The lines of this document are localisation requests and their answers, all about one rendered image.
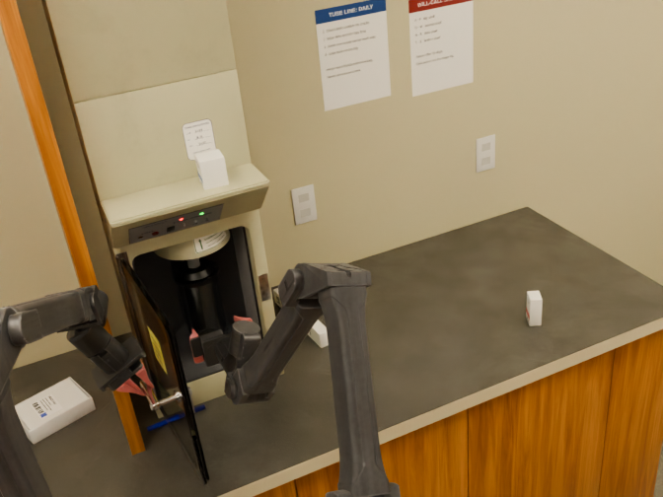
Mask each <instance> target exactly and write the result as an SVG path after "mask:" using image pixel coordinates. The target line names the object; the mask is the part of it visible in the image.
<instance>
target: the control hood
mask: <svg viewBox="0 0 663 497"><path fill-rule="evenodd" d="M226 170H227V175H228V181H229V184H228V185H223V186H219V187H215V188H210V189H206V190H204V188H203V187H202V185H201V183H200V181H199V177H192V178H188V179H184V180H180V181H176V182H172V183H169V184H165V185H161V186H157V187H153V188H149V189H145V190H141V191H137V192H133V193H130V194H126V195H123V196H119V197H115V198H111V199H107V200H103V201H102V202H101V206H102V210H103V214H104V217H105V222H106V225H107V228H108V232H109V236H110V242H111V245H112V247H113V248H114V249H118V248H122V247H125V246H129V245H133V244H136V243H133V244H130V243H129V232H128V229H132V228H136V227H139V226H143V225H147V224H150V223H154V222H158V221H161V220H165V219H169V218H172V217H176V216H180V215H183V214H186V213H190V212H193V211H197V210H201V209H204V208H208V207H212V206H215V205H219V204H223V203H224V204H223V208H222V212H221V216H220V219H219V220H221V219H225V218H228V217H232V216H236V215H239V214H243V213H246V212H250V211H253V210H257V209H261V207H262V204H263V201H264V199H265V196H266V193H267V191H268V188H269V186H270V181H269V180H268V179H267V178H266V177H265V176H264V175H263V174H262V173H261V172H260V171H259V170H258V169H257V168H256V167H255V166H254V165H253V164H251V163H248V164H244V165H241V166H238V167H234V168H230V169H226Z"/></svg>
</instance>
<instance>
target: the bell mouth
mask: <svg viewBox="0 0 663 497"><path fill-rule="evenodd" d="M229 239H230V232H229V230H225V231H222V232H218V233H215V234H211V235H208V236H204V237H201V238H197V239H194V240H190V241H187V242H183V243H180V244H176V245H173V246H169V247H166V248H160V249H156V250H154V253H156V254H157V255H159V256H160V257H162V258H165V259H170V260H189V259H195V258H200V257H203V256H207V255H209V254H212V253H214V252H216V251H218V250H219V249H221V248H223V247H224V246H225V245H226V244H227V243H228V241H229Z"/></svg>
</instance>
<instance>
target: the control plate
mask: <svg viewBox="0 0 663 497"><path fill-rule="evenodd" d="M223 204H224V203H223ZM223 204H219V205H215V206H212V207H208V208H204V209H201V210H197V211H193V212H190V213H186V214H183V215H180V216H176V217H172V218H169V219H165V220H161V221H158V222H154V223H150V224H147V225H143V226H139V227H136V228H132V229H128V232H129V243H130V244H133V243H137V242H141V241H144V240H148V239H151V238H155V237H159V236H162V235H166V234H169V233H172V232H175V231H179V230H183V229H186V228H190V227H193V226H197V225H201V224H204V223H208V222H211V221H215V220H219V219H220V216H221V212H222V208H223ZM201 212H204V214H202V215H199V213H201ZM181 218H184V219H183V220H179V219H181ZM205 218H209V219H208V221H206V220H205ZM194 221H197V224H195V223H193V222H194ZM183 224H186V225H185V227H184V226H183ZM172 226H175V229H174V230H173V231H171V232H167V228H169V227H172ZM154 232H159V234H158V235H156V236H152V233H154ZM140 236H143V238H141V239H138V237H140Z"/></svg>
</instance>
